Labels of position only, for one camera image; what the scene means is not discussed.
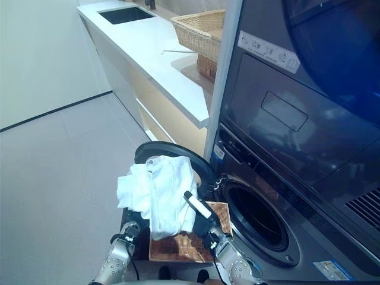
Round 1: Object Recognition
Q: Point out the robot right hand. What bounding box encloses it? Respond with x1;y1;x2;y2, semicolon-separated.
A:
183;191;223;239

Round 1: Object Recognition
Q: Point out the white garment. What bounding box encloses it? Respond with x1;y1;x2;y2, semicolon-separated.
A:
116;156;199;241

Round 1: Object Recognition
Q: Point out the round washing machine door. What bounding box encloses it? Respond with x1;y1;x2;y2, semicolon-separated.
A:
133;141;218;197

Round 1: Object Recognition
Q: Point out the wicker laundry basket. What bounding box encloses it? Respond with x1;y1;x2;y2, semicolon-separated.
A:
147;201;233;264

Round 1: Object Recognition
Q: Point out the blue QR code sticker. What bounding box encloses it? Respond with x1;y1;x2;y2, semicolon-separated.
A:
211;144;226;162

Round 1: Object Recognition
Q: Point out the blue washer control panel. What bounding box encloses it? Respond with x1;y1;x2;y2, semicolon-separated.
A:
217;129;261;175

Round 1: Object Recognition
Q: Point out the blue white label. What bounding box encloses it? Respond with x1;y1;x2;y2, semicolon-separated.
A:
312;259;353;282

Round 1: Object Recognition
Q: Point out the small brown wicker basket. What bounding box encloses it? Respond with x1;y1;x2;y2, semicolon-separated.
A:
195;52;221;81

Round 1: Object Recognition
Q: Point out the white countertop cabinet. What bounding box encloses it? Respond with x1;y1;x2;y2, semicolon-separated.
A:
76;0;215;149

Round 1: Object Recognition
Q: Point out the white instruction label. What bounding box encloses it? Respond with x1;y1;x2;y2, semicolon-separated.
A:
238;29;301;75

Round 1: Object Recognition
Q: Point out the black skirting strip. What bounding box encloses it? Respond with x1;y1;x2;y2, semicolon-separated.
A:
0;90;113;134

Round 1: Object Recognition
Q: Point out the pale wicker basket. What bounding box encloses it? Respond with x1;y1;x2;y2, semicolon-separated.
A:
170;8;227;62

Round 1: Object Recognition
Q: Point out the black sink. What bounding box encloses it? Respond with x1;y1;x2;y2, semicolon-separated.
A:
97;6;157;26

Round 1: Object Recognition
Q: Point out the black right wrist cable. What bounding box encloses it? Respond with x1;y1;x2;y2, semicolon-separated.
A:
212;251;226;283

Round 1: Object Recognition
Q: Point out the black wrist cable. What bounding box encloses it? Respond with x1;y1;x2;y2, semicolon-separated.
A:
212;251;226;283
126;242;141;282

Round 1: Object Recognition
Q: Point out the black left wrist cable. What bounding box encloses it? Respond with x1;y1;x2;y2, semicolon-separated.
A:
126;242;141;282

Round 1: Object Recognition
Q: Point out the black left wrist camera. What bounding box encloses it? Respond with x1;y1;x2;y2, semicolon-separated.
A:
110;232;138;245

